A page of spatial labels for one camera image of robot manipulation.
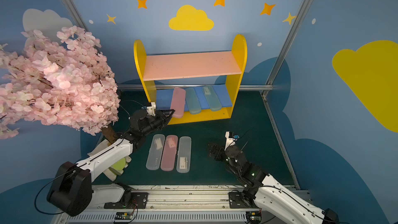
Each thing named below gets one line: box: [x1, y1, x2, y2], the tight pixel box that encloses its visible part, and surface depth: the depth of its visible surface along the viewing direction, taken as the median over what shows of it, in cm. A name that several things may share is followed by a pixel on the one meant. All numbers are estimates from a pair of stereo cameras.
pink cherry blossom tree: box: [0, 25, 121, 140], surface depth 53 cm
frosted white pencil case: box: [145, 133, 166, 171], surface depth 92 cm
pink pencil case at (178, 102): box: [169, 87, 187, 119], surface depth 88 cm
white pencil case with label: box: [176, 136, 192, 174], surface depth 90 cm
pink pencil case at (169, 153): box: [160, 134, 179, 172], surface depth 92 cm
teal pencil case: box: [202, 85, 222, 112], surface depth 101 cm
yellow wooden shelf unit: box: [134, 34, 248, 125], surface depth 90 cm
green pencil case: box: [185, 87, 202, 116], surface depth 95 cm
